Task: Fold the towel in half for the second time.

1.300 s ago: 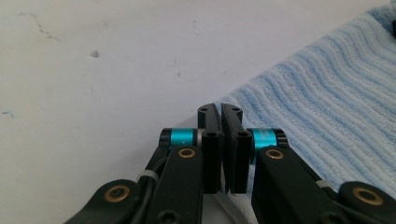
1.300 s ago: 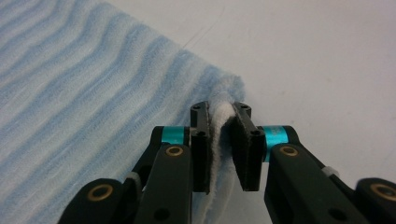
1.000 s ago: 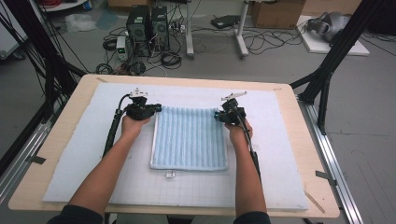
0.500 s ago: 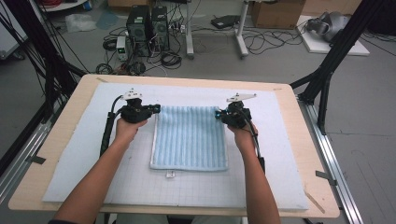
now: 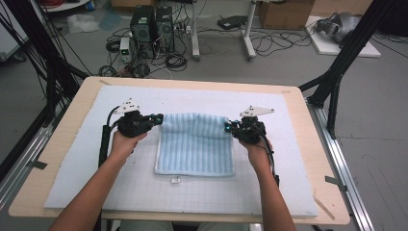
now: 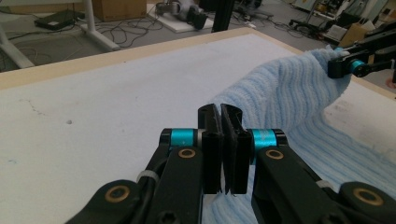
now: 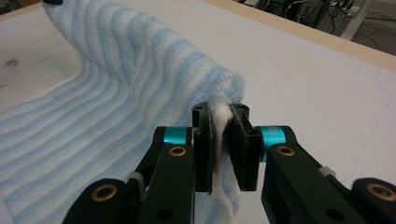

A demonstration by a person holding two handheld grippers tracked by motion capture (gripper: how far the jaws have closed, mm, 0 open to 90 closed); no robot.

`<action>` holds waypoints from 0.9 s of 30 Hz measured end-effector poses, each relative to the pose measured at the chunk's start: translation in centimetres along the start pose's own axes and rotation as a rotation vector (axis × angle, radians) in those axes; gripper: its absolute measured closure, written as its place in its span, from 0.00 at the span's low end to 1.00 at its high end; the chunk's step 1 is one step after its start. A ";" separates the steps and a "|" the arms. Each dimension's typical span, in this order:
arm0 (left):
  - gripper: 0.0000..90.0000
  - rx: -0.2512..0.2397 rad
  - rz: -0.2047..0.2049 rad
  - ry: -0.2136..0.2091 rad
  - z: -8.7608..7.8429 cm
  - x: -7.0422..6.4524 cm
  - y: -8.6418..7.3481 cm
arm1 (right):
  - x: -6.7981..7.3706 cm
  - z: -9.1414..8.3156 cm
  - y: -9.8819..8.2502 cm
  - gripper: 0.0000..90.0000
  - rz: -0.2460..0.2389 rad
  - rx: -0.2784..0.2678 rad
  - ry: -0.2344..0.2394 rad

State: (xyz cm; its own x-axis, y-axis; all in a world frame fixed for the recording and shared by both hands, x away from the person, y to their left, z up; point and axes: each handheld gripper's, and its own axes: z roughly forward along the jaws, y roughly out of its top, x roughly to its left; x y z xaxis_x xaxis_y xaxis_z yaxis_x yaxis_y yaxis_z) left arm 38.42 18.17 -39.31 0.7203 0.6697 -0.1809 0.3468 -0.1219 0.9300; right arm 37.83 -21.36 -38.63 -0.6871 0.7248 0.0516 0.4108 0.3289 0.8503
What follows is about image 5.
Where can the white floor board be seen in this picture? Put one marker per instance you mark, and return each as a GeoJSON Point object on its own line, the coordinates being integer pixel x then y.
{"type": "Point", "coordinates": [324, 48]}

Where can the grey tape strip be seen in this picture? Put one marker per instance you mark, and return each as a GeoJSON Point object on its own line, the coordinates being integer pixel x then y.
{"type": "Point", "coordinates": [335, 182]}

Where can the black tape strip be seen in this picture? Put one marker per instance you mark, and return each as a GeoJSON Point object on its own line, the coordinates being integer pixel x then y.
{"type": "Point", "coordinates": [38, 165]}

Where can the aluminium rail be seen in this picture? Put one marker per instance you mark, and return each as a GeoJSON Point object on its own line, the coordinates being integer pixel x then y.
{"type": "Point", "coordinates": [29, 150]}
{"type": "Point", "coordinates": [340, 166]}

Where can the large black computer tower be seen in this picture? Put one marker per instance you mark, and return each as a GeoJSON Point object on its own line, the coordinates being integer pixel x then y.
{"type": "Point", "coordinates": [142, 29]}

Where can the clear plastic bag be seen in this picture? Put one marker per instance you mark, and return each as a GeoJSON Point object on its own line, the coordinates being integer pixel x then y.
{"type": "Point", "coordinates": [81, 23]}

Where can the grey headset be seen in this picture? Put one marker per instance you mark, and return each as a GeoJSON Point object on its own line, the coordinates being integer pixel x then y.
{"type": "Point", "coordinates": [343, 24]}

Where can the blue striped towel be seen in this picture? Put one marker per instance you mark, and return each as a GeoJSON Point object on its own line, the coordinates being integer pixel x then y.
{"type": "Point", "coordinates": [195, 144]}

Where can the white desk leg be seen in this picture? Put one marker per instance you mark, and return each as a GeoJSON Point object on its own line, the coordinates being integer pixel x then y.
{"type": "Point", "coordinates": [247, 35]}
{"type": "Point", "coordinates": [194, 32]}

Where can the person's left hand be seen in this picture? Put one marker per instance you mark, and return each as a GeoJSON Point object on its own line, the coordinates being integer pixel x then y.
{"type": "Point", "coordinates": [125, 146]}

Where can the black flat device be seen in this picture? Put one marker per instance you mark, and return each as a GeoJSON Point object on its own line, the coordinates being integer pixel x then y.
{"type": "Point", "coordinates": [232, 21]}

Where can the slim black computer tower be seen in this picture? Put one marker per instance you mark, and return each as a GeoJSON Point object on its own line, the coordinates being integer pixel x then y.
{"type": "Point", "coordinates": [165, 29]}

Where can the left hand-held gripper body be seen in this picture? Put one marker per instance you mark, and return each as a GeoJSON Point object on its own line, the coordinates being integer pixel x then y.
{"type": "Point", "coordinates": [133, 125]}

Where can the person's right hand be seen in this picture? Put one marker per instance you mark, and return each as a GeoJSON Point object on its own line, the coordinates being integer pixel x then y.
{"type": "Point", "coordinates": [258, 157]}

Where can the white grid mat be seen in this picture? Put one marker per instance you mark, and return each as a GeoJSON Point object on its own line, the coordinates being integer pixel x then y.
{"type": "Point", "coordinates": [256, 94]}

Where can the grey white cabinet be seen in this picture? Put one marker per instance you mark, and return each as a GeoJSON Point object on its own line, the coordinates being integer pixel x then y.
{"type": "Point", "coordinates": [8, 38]}

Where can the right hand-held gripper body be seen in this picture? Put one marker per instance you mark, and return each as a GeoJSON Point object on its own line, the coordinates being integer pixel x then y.
{"type": "Point", "coordinates": [251, 131]}

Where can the white power supply box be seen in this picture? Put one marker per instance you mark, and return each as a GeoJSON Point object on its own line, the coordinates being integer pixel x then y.
{"type": "Point", "coordinates": [125, 49]}

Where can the thin wooden stick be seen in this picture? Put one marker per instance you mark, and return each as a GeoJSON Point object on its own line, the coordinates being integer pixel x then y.
{"type": "Point", "coordinates": [324, 208]}

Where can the brown cardboard box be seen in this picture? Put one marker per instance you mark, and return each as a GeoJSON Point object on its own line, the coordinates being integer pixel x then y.
{"type": "Point", "coordinates": [285, 14]}

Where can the black metal frame strut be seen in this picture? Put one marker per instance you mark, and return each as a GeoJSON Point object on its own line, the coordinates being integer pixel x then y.
{"type": "Point", "coordinates": [35, 32]}
{"type": "Point", "coordinates": [352, 45]}

